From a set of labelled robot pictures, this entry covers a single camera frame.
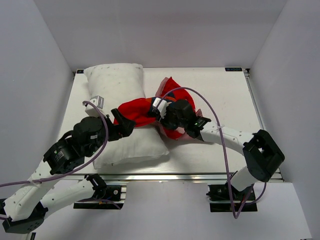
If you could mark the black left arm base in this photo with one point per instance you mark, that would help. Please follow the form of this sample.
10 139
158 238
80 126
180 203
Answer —
111 198

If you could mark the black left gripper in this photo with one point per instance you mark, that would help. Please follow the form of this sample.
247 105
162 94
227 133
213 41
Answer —
124 129

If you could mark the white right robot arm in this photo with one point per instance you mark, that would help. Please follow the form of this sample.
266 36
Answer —
261 153

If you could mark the blue table label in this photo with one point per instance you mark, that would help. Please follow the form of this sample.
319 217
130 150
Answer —
233 69

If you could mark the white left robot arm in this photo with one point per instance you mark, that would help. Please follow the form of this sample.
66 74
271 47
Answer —
31 204

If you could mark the white pillow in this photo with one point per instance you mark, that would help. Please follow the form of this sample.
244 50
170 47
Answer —
117 84

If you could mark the aluminium table edge rail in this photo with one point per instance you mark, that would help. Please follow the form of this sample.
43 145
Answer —
194 177

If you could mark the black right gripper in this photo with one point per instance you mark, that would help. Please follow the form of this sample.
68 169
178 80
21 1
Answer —
163 121

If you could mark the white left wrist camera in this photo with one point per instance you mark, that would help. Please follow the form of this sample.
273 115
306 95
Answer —
95 102

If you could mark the red patterned pillowcase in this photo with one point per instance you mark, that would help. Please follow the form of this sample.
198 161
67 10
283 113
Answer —
140 110

